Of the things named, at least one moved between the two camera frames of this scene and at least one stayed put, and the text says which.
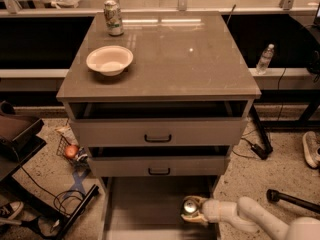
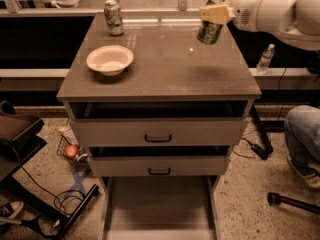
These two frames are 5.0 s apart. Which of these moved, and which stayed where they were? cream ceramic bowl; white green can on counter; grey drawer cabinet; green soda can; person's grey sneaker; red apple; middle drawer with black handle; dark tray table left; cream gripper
Moved: green soda can; person's grey sneaker; cream gripper
Stayed: middle drawer with black handle; red apple; white green can on counter; dark tray table left; grey drawer cabinet; cream ceramic bowl
